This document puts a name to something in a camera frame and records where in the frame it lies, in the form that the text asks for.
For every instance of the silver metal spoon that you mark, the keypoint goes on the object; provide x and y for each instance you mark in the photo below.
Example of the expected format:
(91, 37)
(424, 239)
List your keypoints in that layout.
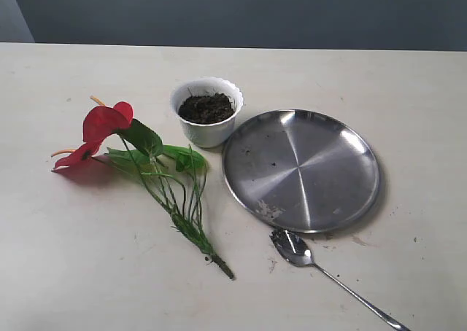
(295, 250)

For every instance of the red artificial anthurium flower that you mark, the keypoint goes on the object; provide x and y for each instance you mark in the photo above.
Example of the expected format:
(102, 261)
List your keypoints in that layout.
(175, 177)

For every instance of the round stainless steel plate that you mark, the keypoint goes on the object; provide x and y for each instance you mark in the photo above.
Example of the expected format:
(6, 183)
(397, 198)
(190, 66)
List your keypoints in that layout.
(301, 171)

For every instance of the white scalloped flower pot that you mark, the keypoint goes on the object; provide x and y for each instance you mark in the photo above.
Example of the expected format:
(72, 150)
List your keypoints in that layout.
(207, 135)

